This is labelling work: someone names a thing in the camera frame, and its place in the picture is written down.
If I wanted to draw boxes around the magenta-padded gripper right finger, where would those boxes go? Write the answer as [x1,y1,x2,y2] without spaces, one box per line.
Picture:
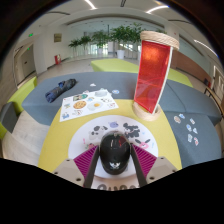
[130,143,179,188]

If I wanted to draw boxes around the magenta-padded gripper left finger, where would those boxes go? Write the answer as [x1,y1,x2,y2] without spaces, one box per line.
[53,145,101,189]

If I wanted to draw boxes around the black computer mouse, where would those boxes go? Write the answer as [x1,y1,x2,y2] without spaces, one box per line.
[99,130,132,176]

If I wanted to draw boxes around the round white cartoon mouse pad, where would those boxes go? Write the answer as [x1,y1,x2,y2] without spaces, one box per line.
[67,114,160,191]

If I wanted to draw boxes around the white sticker sheet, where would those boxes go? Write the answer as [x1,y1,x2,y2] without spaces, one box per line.
[59,88,120,123]

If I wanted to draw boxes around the folded dark blue umbrella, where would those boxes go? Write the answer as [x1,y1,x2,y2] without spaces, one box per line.
[44,78,78,104]

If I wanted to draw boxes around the grey cube ottoman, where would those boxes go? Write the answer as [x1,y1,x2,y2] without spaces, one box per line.
[0,101,19,134]

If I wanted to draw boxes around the lime green sofa seat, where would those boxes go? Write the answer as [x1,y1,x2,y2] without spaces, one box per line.
[0,76,38,141]

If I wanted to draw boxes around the lime green long bench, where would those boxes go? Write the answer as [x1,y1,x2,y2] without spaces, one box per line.
[90,58,194,89]

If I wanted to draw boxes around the row of potted plants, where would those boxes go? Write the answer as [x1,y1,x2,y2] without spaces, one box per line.
[68,22,168,62]

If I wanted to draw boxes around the ceiling strip lights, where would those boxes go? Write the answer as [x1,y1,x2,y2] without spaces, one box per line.
[84,0,218,58]

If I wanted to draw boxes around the red panel rope-wrapped stand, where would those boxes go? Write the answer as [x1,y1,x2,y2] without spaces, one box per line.
[132,30,181,122]

